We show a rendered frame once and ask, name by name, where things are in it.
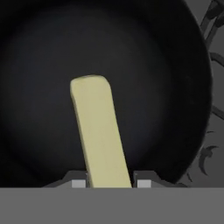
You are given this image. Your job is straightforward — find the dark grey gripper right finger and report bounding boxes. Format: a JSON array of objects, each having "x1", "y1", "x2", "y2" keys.
[{"x1": 132, "y1": 171, "x2": 179, "y2": 189}]

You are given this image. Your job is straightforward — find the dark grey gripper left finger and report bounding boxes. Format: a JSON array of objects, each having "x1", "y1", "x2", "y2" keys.
[{"x1": 43, "y1": 170, "x2": 89, "y2": 189}]

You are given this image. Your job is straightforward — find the pale yellow butter stick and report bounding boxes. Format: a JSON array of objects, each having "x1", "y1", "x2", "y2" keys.
[{"x1": 69, "y1": 74, "x2": 133, "y2": 189}]

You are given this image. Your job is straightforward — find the black round pan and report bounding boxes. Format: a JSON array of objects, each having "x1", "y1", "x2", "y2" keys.
[{"x1": 0, "y1": 0, "x2": 213, "y2": 189}]

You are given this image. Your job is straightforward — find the grey hob with black grates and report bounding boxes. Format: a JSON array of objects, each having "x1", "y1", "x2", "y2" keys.
[{"x1": 178, "y1": 0, "x2": 224, "y2": 189}]

